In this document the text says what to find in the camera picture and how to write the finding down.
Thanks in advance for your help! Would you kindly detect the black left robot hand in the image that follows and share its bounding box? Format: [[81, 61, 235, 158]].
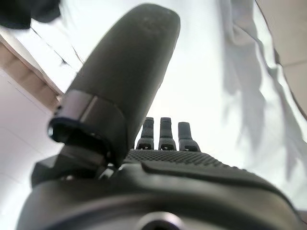
[[14, 2, 302, 230]]

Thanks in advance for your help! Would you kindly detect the beige bed cover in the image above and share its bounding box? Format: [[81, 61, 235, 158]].
[[0, 0, 307, 216]]

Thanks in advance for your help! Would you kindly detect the black garment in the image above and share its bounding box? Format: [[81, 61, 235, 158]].
[[0, 0, 62, 31]]

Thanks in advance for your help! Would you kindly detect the tan upholstered bed base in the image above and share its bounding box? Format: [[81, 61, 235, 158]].
[[0, 0, 307, 115]]

